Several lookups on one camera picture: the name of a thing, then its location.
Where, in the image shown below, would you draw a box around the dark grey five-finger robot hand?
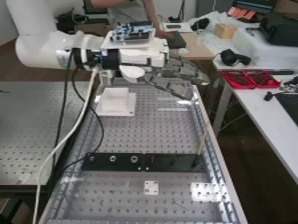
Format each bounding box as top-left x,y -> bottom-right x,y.
99,20 -> 213,101

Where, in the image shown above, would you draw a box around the wooden desk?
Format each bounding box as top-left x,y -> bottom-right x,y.
162,30 -> 217,62

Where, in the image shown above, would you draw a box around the person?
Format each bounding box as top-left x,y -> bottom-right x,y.
89,0 -> 177,41

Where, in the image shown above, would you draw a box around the small white box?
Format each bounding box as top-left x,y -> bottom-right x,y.
94,86 -> 138,118

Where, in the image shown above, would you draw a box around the small wooden block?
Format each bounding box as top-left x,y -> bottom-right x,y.
214,23 -> 238,41

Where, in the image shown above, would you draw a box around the black headphones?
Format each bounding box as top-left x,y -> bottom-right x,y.
219,48 -> 252,67

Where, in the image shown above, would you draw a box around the red tray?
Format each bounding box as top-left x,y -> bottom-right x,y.
221,69 -> 258,90
246,69 -> 283,90

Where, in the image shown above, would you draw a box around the thin stick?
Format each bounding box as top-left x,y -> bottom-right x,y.
193,119 -> 213,168

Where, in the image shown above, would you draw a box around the black case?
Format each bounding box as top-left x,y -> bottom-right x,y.
258,12 -> 298,47

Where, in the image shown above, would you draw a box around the white desk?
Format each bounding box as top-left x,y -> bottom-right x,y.
211,49 -> 298,185

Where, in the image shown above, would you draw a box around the black plate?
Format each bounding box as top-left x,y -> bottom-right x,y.
82,152 -> 210,174

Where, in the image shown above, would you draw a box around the black keyboard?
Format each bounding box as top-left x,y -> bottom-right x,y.
272,92 -> 298,127

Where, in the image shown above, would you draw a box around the small white square plate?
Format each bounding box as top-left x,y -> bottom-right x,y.
142,180 -> 161,196

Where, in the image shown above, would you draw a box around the clear box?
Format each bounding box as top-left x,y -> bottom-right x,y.
38,79 -> 250,224

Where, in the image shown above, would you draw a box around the black cable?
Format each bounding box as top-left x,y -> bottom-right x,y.
50,53 -> 74,169
54,65 -> 106,176

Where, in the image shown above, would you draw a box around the white cable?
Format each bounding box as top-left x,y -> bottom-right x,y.
32,67 -> 99,224

